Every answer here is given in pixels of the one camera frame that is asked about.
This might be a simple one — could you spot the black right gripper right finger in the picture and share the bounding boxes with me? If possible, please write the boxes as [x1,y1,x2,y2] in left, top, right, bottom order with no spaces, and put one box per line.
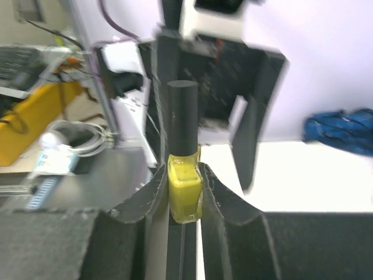
[199,163,281,279]

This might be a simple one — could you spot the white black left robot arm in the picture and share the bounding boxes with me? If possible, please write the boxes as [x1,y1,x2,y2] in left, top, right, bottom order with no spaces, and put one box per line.
[96,30,286,190]

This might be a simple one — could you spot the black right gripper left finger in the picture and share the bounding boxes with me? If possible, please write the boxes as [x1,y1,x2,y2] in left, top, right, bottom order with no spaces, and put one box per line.
[80,165,168,279]

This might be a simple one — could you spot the black nail polish cap brush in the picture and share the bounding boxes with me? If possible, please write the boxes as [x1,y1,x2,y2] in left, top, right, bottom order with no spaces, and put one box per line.
[167,80,199,156]

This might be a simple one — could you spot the white labelled box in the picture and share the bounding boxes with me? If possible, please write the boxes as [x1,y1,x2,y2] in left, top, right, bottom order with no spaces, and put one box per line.
[33,148,79,176]

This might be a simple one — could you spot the yellow bin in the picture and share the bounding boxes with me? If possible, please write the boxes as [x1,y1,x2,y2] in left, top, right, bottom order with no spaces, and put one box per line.
[1,82,83,167]

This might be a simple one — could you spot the yellow nail polish bottle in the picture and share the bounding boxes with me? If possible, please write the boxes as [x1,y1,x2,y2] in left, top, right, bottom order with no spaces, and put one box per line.
[168,146,204,224]

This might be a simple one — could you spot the white slotted cable duct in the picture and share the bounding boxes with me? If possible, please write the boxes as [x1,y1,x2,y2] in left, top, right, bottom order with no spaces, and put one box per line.
[26,176,61,210]

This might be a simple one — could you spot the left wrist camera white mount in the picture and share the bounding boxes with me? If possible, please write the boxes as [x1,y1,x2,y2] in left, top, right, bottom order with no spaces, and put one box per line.
[179,0,249,42]

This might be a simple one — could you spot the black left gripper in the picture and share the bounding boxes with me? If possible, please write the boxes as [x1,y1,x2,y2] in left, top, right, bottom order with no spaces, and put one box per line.
[139,31,287,191]

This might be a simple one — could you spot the left aluminium frame post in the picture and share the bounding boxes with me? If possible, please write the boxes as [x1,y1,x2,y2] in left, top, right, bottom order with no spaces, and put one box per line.
[66,1,120,148]

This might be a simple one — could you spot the blue striped cloth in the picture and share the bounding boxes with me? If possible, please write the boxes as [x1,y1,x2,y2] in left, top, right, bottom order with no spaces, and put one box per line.
[302,108,372,157]

